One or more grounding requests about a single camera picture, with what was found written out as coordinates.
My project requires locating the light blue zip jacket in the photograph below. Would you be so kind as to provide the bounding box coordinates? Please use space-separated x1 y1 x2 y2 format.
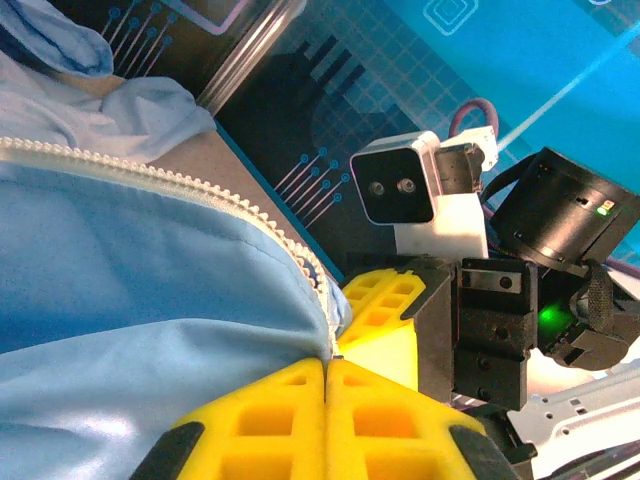
0 0 354 480

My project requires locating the aluminium frame post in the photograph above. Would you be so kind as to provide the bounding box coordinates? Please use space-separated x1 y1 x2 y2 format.
196 0 307 115

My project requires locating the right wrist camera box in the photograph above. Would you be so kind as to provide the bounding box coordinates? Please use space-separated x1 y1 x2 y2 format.
349 130 444 227

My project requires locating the black braided cable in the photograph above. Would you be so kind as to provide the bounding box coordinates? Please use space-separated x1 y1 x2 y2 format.
577 259 619 334

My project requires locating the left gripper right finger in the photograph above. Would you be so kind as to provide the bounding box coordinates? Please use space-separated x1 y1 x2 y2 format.
324 358 524 480

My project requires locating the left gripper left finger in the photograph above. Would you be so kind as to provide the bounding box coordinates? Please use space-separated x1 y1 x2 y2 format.
132 357 329 480

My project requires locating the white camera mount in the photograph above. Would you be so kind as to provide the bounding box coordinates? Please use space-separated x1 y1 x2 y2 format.
393 192 490 260

